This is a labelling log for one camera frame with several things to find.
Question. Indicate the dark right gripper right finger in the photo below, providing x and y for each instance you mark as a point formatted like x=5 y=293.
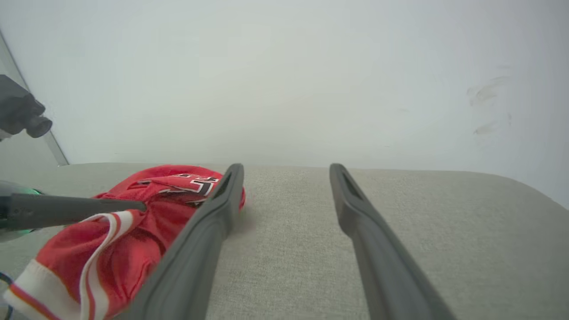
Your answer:
x=378 y=258

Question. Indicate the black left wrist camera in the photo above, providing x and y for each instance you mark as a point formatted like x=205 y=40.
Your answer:
x=18 y=109

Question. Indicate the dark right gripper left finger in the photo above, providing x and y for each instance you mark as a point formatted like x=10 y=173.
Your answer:
x=200 y=240

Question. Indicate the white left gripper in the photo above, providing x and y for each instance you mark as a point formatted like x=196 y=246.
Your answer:
x=13 y=189

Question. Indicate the red and white basketball jersey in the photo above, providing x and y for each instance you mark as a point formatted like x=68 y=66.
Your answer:
x=71 y=253

